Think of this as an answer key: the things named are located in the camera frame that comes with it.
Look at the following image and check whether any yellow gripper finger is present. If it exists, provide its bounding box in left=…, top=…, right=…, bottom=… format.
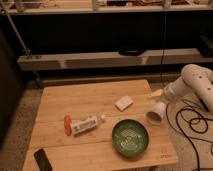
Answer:
left=148, top=89, right=163, bottom=99

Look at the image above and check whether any white ceramic cup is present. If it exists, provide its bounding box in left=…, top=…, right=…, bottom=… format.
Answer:
left=146, top=102, right=167, bottom=125

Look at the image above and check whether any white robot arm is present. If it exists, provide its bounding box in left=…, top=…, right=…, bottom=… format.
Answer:
left=146, top=64, right=213, bottom=118

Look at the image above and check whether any green ceramic bowl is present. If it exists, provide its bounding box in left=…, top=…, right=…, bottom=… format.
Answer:
left=111, top=119, right=149, bottom=158

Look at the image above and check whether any white soap bar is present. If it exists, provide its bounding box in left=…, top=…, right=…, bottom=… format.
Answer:
left=115, top=96, right=133, bottom=111

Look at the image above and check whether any black round object on shelf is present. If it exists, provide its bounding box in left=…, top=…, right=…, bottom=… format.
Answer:
left=118, top=49, right=145, bottom=56

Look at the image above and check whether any white tube with label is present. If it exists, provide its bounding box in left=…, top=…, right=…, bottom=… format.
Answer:
left=71, top=114, right=106, bottom=135

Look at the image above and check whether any wooden table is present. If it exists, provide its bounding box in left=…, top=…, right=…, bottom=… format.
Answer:
left=23, top=80, right=178, bottom=171

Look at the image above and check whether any orange carrot toy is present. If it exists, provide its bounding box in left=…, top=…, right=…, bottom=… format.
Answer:
left=64, top=115, right=72, bottom=136

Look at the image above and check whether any white metal shelf rack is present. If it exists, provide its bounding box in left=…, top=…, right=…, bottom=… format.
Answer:
left=0, top=0, right=213, bottom=83

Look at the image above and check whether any black phone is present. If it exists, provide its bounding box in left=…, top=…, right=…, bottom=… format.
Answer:
left=34, top=149, right=52, bottom=171

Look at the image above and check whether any black cable on floor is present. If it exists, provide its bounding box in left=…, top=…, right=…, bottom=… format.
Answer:
left=165, top=99, right=213, bottom=171

